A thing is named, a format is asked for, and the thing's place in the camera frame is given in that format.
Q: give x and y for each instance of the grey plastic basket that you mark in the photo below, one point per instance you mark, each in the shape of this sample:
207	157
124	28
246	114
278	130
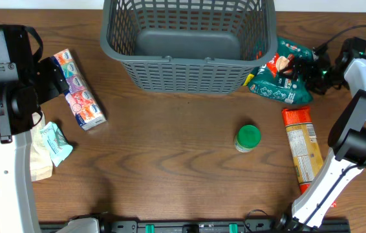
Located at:
189	46

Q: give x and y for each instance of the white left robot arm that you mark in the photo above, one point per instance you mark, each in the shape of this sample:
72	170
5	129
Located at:
27	80

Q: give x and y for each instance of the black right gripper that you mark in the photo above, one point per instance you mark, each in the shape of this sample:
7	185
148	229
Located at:
308	72

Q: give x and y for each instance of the beige grain bag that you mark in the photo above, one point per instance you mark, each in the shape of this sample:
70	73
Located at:
41	165

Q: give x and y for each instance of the green Nescafe coffee bag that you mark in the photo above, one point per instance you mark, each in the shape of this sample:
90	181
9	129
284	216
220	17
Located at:
274	81

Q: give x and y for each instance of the light teal small pouch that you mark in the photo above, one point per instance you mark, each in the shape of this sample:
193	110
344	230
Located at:
55	143

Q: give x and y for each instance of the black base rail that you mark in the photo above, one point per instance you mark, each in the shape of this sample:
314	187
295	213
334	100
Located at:
101	223

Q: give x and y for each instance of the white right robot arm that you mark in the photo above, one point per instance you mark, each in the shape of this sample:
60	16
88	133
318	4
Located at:
347	142

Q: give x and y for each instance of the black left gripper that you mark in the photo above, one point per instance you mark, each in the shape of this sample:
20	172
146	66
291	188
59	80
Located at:
50	87

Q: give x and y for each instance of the colourful tissue pack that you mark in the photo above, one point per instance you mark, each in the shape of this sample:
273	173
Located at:
79	97

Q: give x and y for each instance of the green lid jar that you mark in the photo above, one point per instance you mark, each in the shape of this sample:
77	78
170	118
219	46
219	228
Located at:
247	138

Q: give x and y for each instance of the orange spaghetti packet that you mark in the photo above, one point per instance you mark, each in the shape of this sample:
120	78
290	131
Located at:
303	143

